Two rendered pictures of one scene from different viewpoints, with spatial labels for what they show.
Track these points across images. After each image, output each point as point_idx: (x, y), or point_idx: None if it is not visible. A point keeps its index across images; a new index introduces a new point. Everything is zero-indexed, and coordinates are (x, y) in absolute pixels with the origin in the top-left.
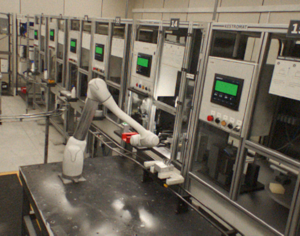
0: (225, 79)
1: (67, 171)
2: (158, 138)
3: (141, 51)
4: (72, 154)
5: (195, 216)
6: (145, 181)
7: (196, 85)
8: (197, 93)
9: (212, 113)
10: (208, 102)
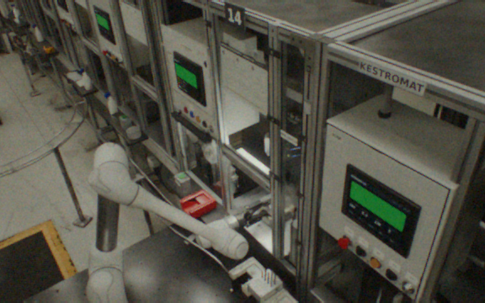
0: (374, 189)
1: None
2: (246, 245)
3: (178, 50)
4: (102, 295)
5: None
6: (237, 289)
7: (306, 161)
8: (310, 178)
9: (348, 231)
10: (338, 209)
